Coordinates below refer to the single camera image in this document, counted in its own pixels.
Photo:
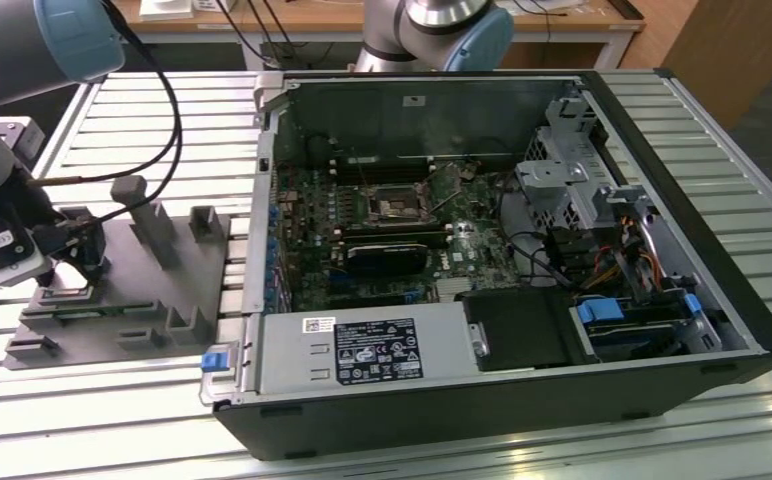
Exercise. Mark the blue plastic clip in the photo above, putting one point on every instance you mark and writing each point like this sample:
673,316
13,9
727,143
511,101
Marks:
693,305

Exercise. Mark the black open PC case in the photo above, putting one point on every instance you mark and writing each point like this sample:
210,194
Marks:
427,420

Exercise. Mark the wooden desk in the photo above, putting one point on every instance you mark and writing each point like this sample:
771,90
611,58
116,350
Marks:
320,15

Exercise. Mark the hard disk in blue carrier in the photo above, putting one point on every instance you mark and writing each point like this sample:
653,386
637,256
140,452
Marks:
600,310

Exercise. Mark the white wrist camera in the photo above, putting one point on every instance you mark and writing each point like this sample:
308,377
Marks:
22,137
16,270

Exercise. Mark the black plastic air shroud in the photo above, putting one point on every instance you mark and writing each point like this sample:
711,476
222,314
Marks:
520,325

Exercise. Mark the wooden cabinet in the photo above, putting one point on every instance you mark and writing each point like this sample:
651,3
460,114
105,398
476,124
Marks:
733,50

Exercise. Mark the grey parts rack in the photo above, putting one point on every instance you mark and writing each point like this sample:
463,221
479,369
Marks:
146,300

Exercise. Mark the black graphics card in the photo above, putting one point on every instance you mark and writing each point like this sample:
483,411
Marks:
386,260

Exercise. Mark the silver chipset heatsink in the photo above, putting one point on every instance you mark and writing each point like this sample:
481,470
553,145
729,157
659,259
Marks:
455,289

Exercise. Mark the green motherboard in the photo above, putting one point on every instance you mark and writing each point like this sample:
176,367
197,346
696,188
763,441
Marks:
480,250

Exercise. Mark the green RAM stick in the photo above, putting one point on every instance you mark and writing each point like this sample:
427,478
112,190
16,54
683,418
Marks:
393,238

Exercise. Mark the silver metal drive cage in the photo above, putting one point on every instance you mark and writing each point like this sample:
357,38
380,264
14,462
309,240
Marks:
547,175

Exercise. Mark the grey power supply unit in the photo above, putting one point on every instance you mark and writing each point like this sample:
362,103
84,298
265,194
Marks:
293,350

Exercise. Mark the CPU socket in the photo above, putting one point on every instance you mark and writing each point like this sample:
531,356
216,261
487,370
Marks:
393,205

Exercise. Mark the plain white box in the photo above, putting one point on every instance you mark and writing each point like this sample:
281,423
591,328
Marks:
166,10

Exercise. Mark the blue case latch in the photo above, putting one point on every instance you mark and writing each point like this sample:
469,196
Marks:
214,362

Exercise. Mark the white box with print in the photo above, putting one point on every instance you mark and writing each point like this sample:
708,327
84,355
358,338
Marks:
216,5

